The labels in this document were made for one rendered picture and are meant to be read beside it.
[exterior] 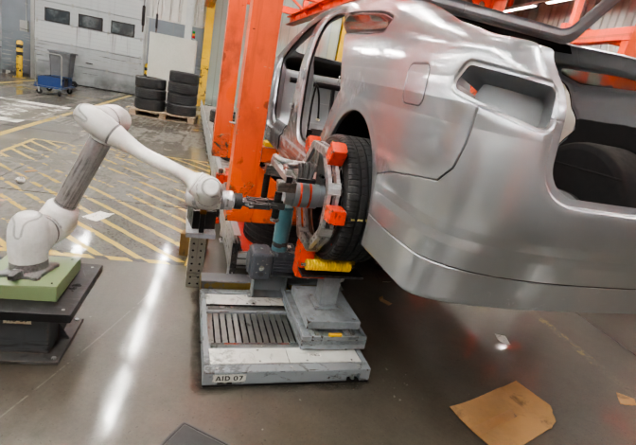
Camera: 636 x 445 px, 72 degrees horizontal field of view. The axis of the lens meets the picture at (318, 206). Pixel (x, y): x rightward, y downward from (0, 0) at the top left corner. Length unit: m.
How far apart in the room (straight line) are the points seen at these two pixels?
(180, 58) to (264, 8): 10.71
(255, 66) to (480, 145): 1.49
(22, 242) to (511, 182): 1.95
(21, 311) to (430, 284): 1.64
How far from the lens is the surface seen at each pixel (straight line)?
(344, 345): 2.43
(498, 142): 1.42
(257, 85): 2.56
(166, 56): 13.26
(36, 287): 2.25
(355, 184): 2.00
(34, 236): 2.26
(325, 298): 2.48
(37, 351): 2.45
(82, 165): 2.30
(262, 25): 2.56
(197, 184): 1.82
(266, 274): 2.64
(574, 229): 1.57
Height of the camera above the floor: 1.41
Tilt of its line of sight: 16 degrees down
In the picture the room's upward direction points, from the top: 11 degrees clockwise
